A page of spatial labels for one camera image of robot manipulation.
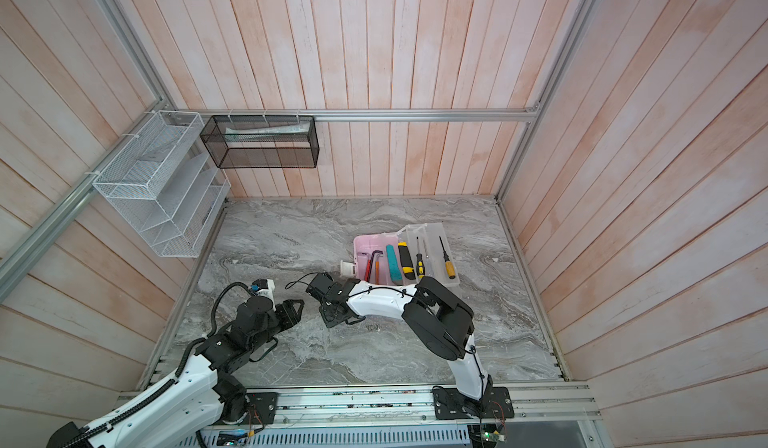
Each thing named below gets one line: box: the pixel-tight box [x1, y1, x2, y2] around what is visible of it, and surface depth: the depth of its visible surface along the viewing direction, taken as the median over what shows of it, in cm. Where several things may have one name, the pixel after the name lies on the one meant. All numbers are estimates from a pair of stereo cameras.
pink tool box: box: [340, 222, 461, 287], surface depth 95 cm
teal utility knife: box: [386, 244, 403, 286], surface depth 92 cm
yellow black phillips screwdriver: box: [416, 236, 425, 279], surface depth 87 cm
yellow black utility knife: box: [398, 242, 416, 280], surface depth 95 cm
